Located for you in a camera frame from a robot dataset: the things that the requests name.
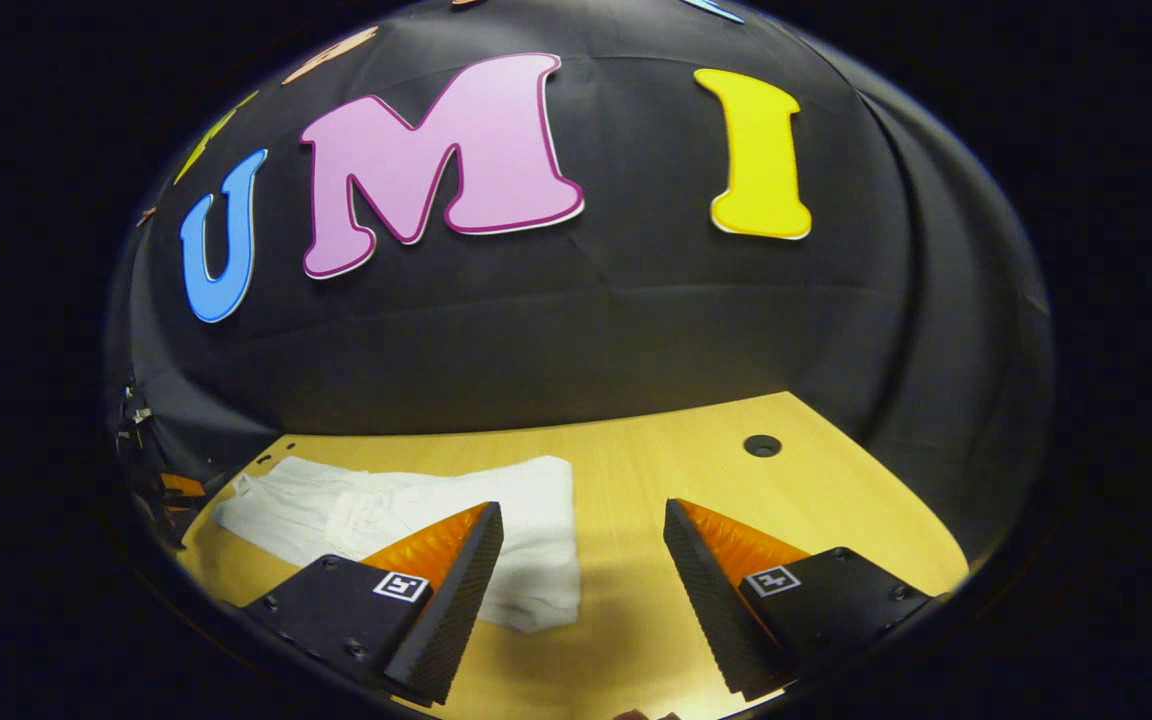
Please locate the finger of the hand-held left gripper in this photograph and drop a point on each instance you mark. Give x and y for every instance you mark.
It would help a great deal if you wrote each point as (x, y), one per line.
(181, 487)

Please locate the white jeans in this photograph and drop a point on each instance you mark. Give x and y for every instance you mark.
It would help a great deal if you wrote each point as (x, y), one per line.
(386, 510)

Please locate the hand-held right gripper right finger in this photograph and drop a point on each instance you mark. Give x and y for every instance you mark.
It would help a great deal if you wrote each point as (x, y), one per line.
(711, 600)

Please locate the black backdrop cloth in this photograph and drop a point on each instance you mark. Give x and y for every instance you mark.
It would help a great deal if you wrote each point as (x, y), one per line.
(636, 320)

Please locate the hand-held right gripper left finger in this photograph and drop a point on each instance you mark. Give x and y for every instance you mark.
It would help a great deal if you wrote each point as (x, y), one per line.
(456, 600)

